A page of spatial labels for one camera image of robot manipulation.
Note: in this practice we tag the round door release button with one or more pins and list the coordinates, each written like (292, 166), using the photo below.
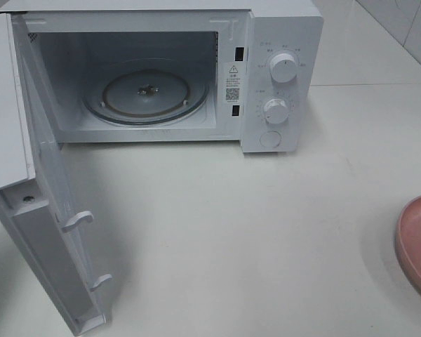
(270, 139)

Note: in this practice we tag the white microwave knob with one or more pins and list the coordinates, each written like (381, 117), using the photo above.
(283, 67)
(276, 111)

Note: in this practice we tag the white microwave door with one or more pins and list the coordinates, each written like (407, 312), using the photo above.
(37, 207)

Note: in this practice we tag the pink round plate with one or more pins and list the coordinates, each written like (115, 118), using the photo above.
(408, 241)

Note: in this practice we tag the glass microwave turntable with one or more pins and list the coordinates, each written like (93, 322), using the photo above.
(145, 97)

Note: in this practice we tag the white microwave oven body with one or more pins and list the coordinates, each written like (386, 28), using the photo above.
(226, 43)

